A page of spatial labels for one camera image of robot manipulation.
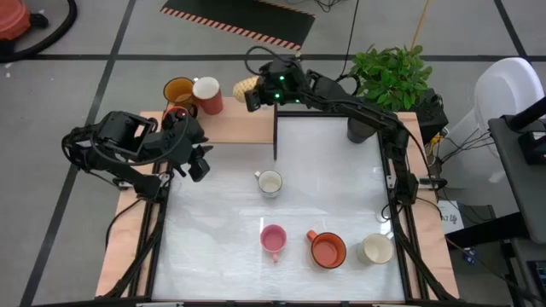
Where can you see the pink mug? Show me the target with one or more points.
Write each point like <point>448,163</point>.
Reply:
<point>273,241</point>

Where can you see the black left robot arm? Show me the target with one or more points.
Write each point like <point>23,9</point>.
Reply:
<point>106,158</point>

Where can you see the dark plant pot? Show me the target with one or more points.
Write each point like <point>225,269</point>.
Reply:
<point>360,133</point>

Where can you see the green leafy plant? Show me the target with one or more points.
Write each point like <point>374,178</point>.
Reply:
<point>390,81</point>

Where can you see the wide orange mug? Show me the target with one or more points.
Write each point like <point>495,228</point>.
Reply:
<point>327,251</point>

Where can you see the amber yellow mug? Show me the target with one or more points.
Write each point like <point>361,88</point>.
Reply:
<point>179,90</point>

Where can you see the black equipment box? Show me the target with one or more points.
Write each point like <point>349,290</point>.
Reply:
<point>431,119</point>

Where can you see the wooden side board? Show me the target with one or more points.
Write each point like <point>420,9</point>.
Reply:
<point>433,239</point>
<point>123,239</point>

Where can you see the white chair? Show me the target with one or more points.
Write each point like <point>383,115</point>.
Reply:
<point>503,89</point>

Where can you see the red mug with white inside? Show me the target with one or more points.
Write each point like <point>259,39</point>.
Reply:
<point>208,91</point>

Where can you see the small white mug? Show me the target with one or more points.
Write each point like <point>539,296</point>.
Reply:
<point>270,182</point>

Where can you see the cream mug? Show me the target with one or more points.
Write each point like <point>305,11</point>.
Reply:
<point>376,249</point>

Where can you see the wooden shelf with black ends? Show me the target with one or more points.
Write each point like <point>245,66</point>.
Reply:
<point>239,128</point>

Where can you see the black mug with red inside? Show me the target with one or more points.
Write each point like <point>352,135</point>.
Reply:
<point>175,113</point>

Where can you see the black aluminium table frame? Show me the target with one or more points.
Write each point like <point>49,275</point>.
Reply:
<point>150,239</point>

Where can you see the red vacuum cleaner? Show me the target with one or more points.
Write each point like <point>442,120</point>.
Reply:
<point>13,19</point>

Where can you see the black mat with striped edge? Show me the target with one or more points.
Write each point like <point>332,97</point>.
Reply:
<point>239,17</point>

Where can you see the black desk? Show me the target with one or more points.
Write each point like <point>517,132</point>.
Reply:
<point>524,179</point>

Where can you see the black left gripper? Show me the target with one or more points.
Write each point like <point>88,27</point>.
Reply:
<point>175,143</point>

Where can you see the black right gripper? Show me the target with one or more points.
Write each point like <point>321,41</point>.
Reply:
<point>281,83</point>

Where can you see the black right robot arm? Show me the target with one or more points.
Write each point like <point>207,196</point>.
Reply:
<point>367,115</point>

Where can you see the beige patterned mug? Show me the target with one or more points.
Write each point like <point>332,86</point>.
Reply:
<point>244,88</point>

